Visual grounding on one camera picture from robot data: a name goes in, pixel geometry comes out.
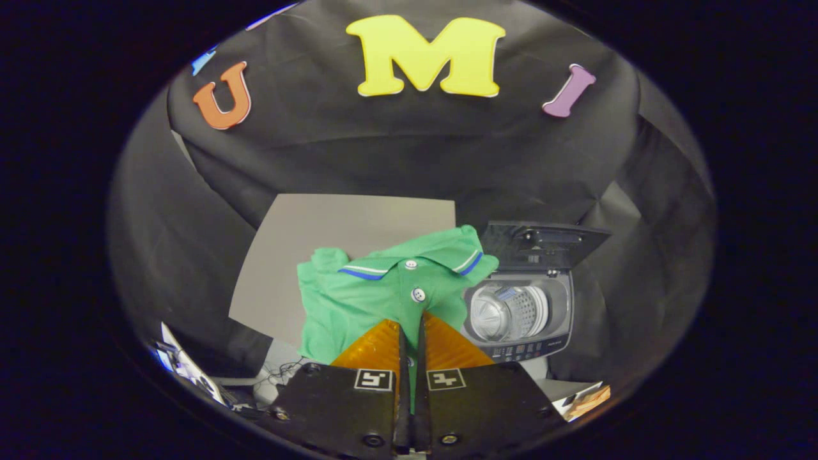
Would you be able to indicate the grey cabinet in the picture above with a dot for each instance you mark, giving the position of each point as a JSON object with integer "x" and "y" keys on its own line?
{"x": 307, "y": 223}

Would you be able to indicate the brown cardboard piece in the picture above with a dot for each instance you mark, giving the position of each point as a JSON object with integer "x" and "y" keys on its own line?
{"x": 585, "y": 402}

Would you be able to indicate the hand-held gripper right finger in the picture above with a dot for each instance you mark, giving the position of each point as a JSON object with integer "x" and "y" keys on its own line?
{"x": 486, "y": 409}

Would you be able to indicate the dark washing machine lid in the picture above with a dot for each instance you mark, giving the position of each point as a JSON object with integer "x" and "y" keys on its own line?
{"x": 543, "y": 246}

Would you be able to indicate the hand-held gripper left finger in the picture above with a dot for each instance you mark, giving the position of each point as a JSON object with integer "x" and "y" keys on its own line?
{"x": 339, "y": 402}

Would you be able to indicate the green polo shirt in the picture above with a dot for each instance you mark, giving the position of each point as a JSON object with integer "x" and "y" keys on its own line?
{"x": 358, "y": 306}

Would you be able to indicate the grey washing machine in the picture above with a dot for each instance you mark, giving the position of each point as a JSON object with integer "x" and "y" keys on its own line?
{"x": 561, "y": 300}

